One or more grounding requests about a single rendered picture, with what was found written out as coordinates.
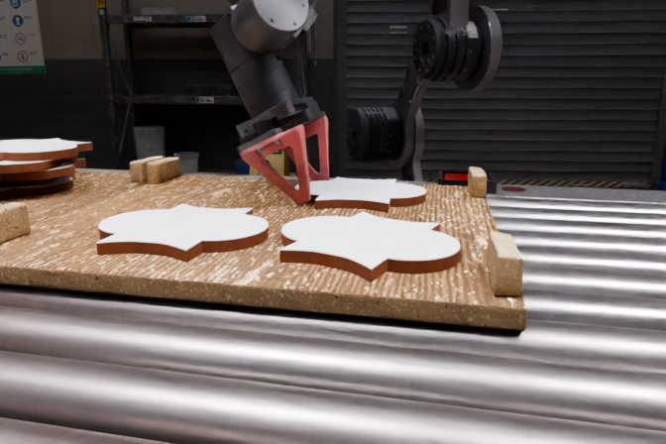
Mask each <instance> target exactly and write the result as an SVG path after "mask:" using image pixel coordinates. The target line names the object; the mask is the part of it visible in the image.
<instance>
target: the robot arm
mask: <svg viewBox="0 0 666 444"><path fill-rule="evenodd" d="M316 1H317V0H228V2H229V3H230V4H231V5H232V6H230V7H229V9H228V10H227V11H226V13H225V14H224V15H223V17H222V18H221V19H220V21H219V22H218V23H217V24H215V25H214V26H213V27H212V28H211V30H210V34H211V37H212V39H213V41H214V43H215V45H216V47H217V49H218V51H219V53H220V54H221V56H222V58H223V61H224V63H225V65H226V67H227V69H228V71H229V73H230V74H231V77H232V79H233V81H234V83H235V85H236V88H237V90H238V92H239V94H240V96H241V98H242V100H243V102H244V104H245V106H246V108H247V110H248V113H249V115H250V117H251V119H250V120H248V121H246V122H244V123H242V124H240V125H238V126H236V128H237V130H238V133H237V135H238V137H239V139H240V141H241V143H242V145H241V146H239V147H238V148H237V150H238V152H239V154H240V156H241V158H242V160H243V161H244V162H246V163H247V164H248V165H250V166H251V167H253V168H254V169H255V170H257V171H258V172H259V173H260V174H262V175H263V176H264V177H266V178H267V179H268V180H270V181H271V182H272V183H273V184H275V185H276V186H277V187H278V188H279V189H280V190H282V191H283V192H284V193H285V194H286V195H287V196H288V197H290V198H291V199H292V200H293V201H294V202H295V203H297V204H298V205H300V204H302V203H305V202H307V201H309V200H310V199H311V196H310V184H309V178H311V179H312V180H313V181H320V180H329V159H328V119H327V116H326V114H325V112H324V111H323V112H321V111H320V109H319V107H318V104H317V102H316V101H314V100H313V98H312V97H304V98H299V97H298V95H297V93H296V90H295V88H294V86H293V84H292V82H291V80H290V78H289V75H288V73H287V71H286V69H285V67H284V65H283V63H282V61H281V58H280V56H279V55H276V54H277V53H278V51H277V48H278V47H280V48H281V49H282V50H283V49H284V48H285V47H287V46H288V45H289V44H290V43H291V42H294V43H295V42H296V41H297V40H299V39H300V38H301V37H302V36H303V35H304V34H306V33H307V31H308V30H309V28H310V27H311V26H312V24H313V23H314V21H315V20H316V18H317V16H318V14H317V13H316V12H315V10H314V9H313V8H312V6H313V5H314V4H315V3H316ZM292 120H294V121H295V123H296V124H295V125H293V126H291V127H289V128H288V130H287V131H285V132H282V130H281V128H282V127H284V126H286V125H288V124H290V123H292ZM314 134H317V135H318V146H319V160H320V172H317V171H316V170H315V169H314V168H313V167H312V166H311V165H310V164H309V163H308V161H307V153H306V143H305V139H306V138H308V137H310V136H312V135H314ZM279 150H283V151H284V152H285V153H286V154H287V155H288V156H289V157H290V158H291V159H292V160H293V161H294V162H295V166H296V171H297V178H298V185H299V189H295V188H294V187H293V186H292V185H291V184H290V183H289V182H288V181H287V180H286V179H285V178H284V177H283V176H281V175H280V174H279V173H278V172H277V171H276V170H275V169H274V168H273V167H272V166H271V165H270V164H269V163H268V162H267V161H266V160H265V157H266V156H268V155H270V154H272V153H275V152H277V151H279Z"/></svg>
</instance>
